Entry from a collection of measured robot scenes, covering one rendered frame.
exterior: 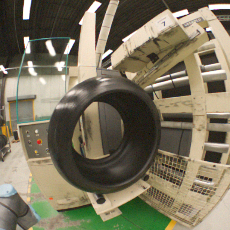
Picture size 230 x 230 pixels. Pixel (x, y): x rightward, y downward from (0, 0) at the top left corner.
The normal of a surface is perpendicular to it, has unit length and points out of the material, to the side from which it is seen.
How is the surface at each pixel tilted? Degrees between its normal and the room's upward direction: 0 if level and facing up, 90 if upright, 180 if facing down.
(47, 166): 90
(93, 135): 90
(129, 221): 0
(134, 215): 0
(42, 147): 90
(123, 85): 79
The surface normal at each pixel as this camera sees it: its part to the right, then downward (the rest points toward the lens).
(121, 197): -0.09, -0.99
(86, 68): 0.49, 0.00
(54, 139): -0.31, -0.11
